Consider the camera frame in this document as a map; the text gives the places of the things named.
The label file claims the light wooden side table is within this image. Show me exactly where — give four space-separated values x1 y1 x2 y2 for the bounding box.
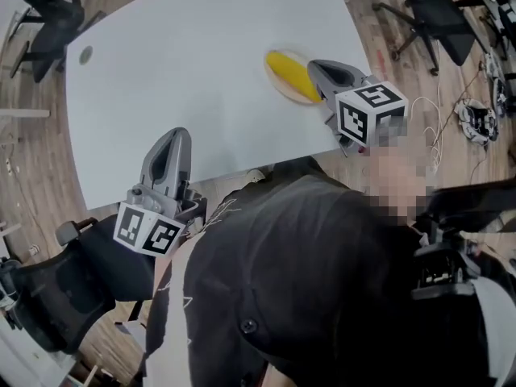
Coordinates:
0 8 52 147

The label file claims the person's right forearm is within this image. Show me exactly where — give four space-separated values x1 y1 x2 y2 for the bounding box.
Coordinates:
364 143 435 223

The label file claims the black mesh office chair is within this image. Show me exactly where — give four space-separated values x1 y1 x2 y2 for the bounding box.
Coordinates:
0 215 158 355

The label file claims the person's left forearm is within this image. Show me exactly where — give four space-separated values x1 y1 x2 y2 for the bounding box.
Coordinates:
155 231 198 293

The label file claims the white floor cable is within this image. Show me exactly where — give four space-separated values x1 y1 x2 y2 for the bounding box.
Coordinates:
410 94 444 173

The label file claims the black shoulder device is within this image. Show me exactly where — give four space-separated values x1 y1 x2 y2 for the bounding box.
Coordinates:
410 231 483 301

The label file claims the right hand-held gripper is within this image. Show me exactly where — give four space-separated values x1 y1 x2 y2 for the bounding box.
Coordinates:
308 59 410 157

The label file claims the black and white top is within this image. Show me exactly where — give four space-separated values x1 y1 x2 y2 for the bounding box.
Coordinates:
143 157 516 387

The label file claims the white and black device bundle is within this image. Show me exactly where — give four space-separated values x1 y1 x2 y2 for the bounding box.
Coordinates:
454 98 501 144
483 50 510 110

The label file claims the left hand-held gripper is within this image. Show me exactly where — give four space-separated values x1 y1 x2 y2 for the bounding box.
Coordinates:
112 127 209 260

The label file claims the white cabinet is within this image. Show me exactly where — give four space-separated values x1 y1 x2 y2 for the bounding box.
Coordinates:
0 316 80 387

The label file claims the clear glass plate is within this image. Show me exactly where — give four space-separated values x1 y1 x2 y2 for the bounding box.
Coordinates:
263 47 326 106

